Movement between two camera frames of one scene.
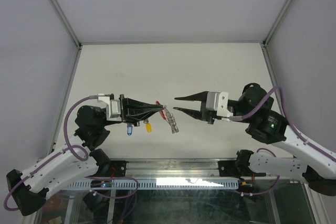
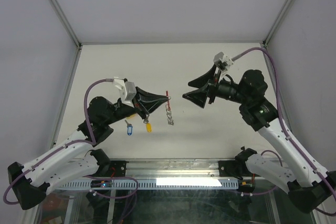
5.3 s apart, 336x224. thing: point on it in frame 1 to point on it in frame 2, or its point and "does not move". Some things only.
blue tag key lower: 129,130 does not move
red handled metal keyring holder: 169,117 to 170,121
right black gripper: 203,115 to 199,96
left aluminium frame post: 58,8 does not move
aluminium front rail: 179,168 does not move
